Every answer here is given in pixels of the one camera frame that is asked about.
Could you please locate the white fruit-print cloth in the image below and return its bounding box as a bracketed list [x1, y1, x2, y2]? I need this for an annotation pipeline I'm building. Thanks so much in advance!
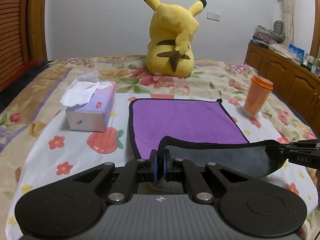
[4, 92, 316, 235]

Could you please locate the blue picture card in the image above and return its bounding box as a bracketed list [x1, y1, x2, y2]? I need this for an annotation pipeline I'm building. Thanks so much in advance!
[288, 44, 304, 64]

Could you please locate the wooden louvered wardrobe door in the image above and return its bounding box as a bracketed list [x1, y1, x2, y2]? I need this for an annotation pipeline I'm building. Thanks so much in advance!
[0, 0, 47, 90]

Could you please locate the orange plastic cup with lid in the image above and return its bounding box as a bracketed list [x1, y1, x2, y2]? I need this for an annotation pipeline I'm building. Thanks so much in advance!
[244, 75, 273, 117]

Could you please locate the white wall switch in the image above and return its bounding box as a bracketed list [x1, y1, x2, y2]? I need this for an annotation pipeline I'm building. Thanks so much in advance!
[207, 11, 221, 22]

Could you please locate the purple tissue box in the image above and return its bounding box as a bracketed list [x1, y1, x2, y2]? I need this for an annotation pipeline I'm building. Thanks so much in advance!
[60, 71, 116, 132]

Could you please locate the yellow Pikachu plush toy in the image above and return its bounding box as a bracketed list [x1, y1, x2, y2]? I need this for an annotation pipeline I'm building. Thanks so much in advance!
[143, 0, 207, 77]

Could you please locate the wooden sideboard cabinet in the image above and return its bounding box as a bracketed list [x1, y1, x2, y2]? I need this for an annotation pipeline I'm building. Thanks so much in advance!
[245, 43, 319, 134]

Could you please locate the purple and grey towel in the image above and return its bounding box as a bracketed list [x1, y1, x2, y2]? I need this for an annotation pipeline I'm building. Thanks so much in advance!
[129, 98, 285, 193]

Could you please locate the clutter stack on cabinet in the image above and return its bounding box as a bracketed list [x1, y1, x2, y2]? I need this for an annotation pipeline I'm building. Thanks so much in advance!
[250, 21, 285, 49]

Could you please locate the beige tied curtain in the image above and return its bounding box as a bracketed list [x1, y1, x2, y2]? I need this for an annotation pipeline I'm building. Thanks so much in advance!
[282, 0, 296, 46]

